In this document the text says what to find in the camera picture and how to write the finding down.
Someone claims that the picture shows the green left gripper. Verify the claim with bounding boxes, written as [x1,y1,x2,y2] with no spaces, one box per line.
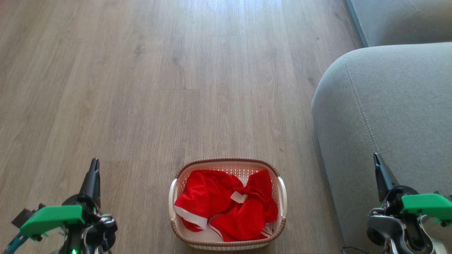
[19,158,101,241]

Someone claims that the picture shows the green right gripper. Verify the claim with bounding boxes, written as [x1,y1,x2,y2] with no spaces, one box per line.
[374,153,452,226]

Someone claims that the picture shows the red garment thin white stripes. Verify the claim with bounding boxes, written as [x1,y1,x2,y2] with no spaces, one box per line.
[209,170,279,242]

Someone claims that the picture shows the grey fabric sofa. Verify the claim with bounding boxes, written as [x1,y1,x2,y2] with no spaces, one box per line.
[311,42,452,254]

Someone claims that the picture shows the white plastic laundry basket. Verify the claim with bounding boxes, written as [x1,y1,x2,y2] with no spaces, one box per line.
[168,158,287,251]

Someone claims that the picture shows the teal cable connector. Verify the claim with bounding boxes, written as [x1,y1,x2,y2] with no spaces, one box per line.
[3,233,27,254]

